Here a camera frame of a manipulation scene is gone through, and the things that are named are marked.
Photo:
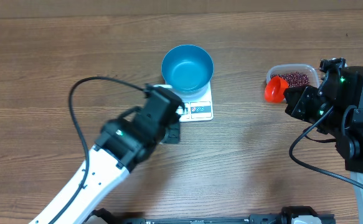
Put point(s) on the white digital kitchen scale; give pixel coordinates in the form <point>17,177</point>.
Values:
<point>198,105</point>

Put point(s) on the clear plastic food container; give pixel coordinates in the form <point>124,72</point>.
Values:
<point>288,68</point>

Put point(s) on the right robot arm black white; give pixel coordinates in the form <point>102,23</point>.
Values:
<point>335,108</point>

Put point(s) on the orange scoop with blue handle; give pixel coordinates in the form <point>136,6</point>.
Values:
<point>274,90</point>

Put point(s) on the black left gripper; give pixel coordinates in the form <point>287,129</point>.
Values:
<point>173,137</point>

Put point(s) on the red adzuki beans in container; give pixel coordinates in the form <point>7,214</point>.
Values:
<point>294,79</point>

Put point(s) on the blue plastic bowl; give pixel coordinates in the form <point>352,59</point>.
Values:
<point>187,68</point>

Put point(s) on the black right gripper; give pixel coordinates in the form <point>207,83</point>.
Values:
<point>298,108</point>

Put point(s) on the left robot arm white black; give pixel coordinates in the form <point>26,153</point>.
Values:
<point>124,142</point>

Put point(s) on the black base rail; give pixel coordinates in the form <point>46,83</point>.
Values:
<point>288,215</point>

